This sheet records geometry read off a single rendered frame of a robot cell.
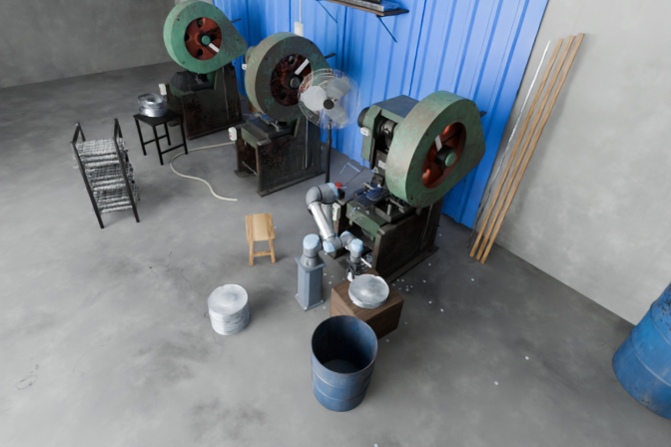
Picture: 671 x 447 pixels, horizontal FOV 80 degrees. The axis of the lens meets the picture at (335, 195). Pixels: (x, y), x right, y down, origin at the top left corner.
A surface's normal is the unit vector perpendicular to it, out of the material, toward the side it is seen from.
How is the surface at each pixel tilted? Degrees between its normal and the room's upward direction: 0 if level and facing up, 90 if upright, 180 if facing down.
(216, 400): 0
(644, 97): 90
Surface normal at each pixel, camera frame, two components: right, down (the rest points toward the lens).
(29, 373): 0.06, -0.82
